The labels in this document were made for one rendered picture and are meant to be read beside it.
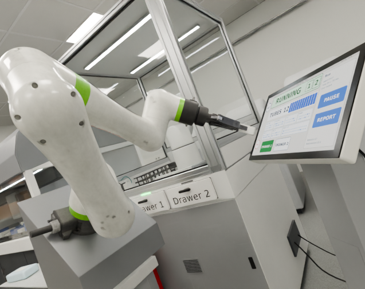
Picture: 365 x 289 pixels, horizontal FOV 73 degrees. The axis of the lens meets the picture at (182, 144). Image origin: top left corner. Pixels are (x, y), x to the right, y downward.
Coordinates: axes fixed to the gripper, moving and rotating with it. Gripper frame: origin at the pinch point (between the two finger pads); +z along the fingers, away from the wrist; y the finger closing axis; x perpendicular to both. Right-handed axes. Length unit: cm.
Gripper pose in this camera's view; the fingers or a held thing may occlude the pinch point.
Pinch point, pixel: (246, 129)
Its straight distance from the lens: 99.3
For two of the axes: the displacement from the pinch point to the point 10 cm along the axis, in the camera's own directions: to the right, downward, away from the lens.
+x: -2.6, 9.6, -0.8
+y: -1.1, 0.5, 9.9
